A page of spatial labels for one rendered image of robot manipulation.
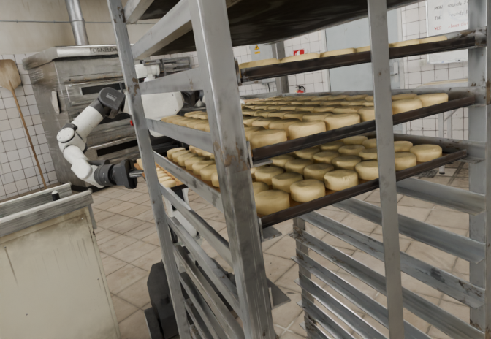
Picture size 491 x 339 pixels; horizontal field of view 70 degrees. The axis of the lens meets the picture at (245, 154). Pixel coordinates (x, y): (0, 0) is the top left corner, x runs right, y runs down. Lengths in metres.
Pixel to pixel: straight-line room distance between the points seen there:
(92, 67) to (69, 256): 4.02
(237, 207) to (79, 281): 1.54
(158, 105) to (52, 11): 4.94
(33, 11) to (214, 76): 6.20
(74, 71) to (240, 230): 5.10
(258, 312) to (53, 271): 1.45
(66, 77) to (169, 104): 3.62
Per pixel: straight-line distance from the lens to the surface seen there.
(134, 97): 0.96
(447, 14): 4.94
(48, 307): 1.88
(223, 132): 0.37
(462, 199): 0.74
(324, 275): 1.19
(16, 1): 6.49
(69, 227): 1.79
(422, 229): 0.82
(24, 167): 6.21
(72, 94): 5.35
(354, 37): 5.30
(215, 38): 0.37
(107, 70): 5.65
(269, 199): 0.48
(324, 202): 0.49
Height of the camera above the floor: 1.32
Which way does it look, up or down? 13 degrees down
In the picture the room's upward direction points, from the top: 8 degrees counter-clockwise
